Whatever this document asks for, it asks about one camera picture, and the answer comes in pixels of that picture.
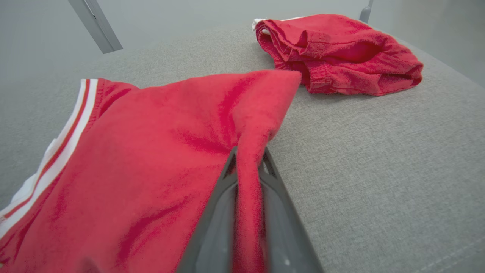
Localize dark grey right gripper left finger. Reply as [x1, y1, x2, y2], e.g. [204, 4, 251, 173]
[176, 146, 239, 273]

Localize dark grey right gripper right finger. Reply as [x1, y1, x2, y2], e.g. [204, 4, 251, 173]
[259, 147, 325, 273]

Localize red Bulls jersey white sleeves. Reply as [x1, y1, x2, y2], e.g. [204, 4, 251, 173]
[0, 69, 303, 273]

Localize red shorts white hem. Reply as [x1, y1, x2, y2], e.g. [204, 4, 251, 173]
[252, 14, 424, 96]

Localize grey fabric sofa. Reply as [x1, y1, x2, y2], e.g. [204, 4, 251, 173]
[0, 22, 485, 273]

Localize thin grey metal leg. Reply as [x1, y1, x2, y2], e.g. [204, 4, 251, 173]
[358, 0, 374, 24]

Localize light grey metal bar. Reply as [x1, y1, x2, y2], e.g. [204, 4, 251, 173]
[68, 0, 124, 55]

